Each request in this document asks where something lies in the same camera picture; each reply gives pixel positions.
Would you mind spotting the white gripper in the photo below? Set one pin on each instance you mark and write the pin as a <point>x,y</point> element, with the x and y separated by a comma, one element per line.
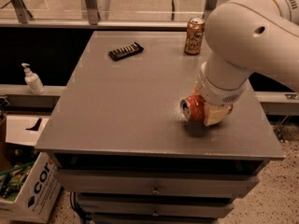
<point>219,94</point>

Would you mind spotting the red coke can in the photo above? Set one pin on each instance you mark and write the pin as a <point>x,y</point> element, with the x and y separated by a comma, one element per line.
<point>192,108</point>

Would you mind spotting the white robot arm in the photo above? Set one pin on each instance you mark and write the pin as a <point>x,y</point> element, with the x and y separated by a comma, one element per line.
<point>247,36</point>

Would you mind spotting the gold soda can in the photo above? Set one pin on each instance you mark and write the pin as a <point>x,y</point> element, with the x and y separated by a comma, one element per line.
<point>194,36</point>

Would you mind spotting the black chocolate bar package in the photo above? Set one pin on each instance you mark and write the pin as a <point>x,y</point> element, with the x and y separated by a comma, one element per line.
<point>128,51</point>

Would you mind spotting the grey drawer cabinet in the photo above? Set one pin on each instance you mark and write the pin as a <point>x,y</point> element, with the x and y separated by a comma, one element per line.
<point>119,142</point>

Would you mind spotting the white pump bottle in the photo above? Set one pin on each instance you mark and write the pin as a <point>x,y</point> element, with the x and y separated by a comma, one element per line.
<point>32,80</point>

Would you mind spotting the white cardboard box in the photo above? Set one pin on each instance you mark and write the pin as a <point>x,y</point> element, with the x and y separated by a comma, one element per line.
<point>37,196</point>

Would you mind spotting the metal railing frame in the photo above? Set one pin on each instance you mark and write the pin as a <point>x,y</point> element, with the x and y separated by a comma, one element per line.
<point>161,15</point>

